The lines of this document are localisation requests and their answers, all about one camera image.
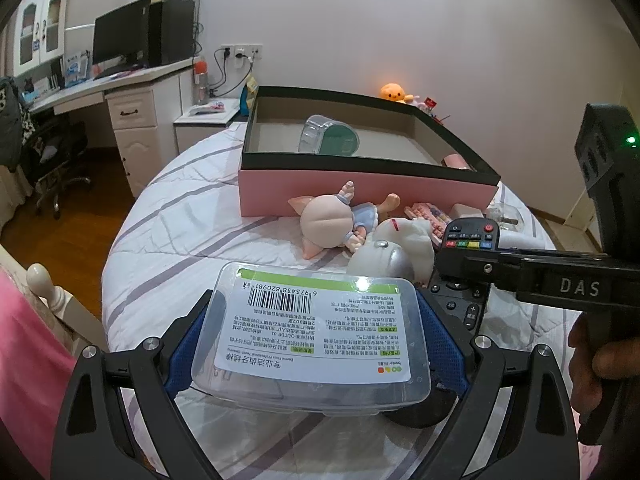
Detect white charger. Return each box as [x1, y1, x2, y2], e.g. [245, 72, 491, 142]
[450, 203, 485, 221]

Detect white glass-door cabinet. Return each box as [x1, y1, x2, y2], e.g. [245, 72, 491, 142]
[14, 0, 68, 78]

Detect clear container with green lid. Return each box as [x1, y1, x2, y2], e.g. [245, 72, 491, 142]
[298, 114, 360, 157]

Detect white wall power outlet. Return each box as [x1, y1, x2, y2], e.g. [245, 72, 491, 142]
[220, 44, 262, 59]

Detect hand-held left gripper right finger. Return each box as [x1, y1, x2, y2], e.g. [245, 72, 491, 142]
[415, 290, 583, 480]

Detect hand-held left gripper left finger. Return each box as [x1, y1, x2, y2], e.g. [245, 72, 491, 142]
[50, 287, 221, 480]

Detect pink pig doll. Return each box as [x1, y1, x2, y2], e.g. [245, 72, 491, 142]
[287, 180, 402, 260]

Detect black computer monitor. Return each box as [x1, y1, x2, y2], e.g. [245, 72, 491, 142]
[92, 0, 153, 73]

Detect blue yellow snack bag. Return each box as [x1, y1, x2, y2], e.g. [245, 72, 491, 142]
[239, 76, 259, 117]

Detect pink box with dark rim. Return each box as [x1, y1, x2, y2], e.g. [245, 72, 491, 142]
[237, 86, 502, 218]

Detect black office chair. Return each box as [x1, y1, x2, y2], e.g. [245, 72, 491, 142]
[15, 110, 93, 218]

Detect orange octopus plush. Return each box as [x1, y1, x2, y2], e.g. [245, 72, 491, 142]
[379, 83, 415, 103]

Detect clear bottle with red cap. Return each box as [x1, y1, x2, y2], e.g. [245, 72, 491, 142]
[193, 58, 209, 106]

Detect pink blanket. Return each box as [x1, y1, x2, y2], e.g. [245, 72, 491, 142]
[0, 265, 78, 480]

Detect cream wooden bedpost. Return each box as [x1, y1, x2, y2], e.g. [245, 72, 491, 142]
[26, 262, 103, 351]

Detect white rounded camera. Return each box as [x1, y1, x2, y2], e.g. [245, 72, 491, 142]
[347, 219, 435, 281]

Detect black power cable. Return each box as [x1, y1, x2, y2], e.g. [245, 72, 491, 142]
[207, 50, 251, 98]

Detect clear plastic floss box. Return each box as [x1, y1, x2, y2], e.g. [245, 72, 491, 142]
[191, 261, 432, 417]

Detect black remote control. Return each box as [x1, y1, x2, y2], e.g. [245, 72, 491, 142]
[426, 216, 501, 333]

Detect pink building block toy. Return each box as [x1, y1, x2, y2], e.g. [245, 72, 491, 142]
[404, 202, 453, 247]

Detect papers on nightstand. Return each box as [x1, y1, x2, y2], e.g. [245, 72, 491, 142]
[190, 100, 240, 117]

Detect white nightstand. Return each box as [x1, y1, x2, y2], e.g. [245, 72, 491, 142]
[173, 98, 248, 153]

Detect black white patterned jacket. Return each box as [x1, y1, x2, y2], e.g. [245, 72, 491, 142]
[0, 76, 38, 171]

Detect black computer tower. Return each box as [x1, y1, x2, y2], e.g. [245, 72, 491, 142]
[147, 0, 196, 67]

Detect blue white boxes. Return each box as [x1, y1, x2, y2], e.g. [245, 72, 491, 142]
[64, 51, 93, 87]

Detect person's right hand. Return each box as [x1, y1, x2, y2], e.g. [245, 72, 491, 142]
[569, 316, 613, 413]

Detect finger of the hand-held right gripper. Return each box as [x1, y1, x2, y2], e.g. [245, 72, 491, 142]
[434, 246, 548, 301]

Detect white desk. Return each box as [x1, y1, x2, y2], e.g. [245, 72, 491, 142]
[20, 57, 201, 198]

